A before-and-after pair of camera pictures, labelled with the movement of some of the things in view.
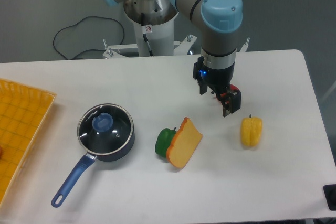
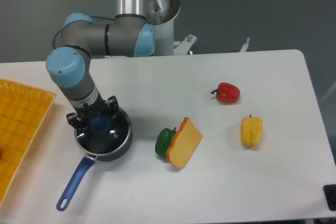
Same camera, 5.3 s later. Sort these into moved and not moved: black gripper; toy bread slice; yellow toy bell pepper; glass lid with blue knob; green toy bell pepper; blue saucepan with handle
Moved: black gripper; blue saucepan with handle
Not moved: yellow toy bell pepper; green toy bell pepper; glass lid with blue knob; toy bread slice
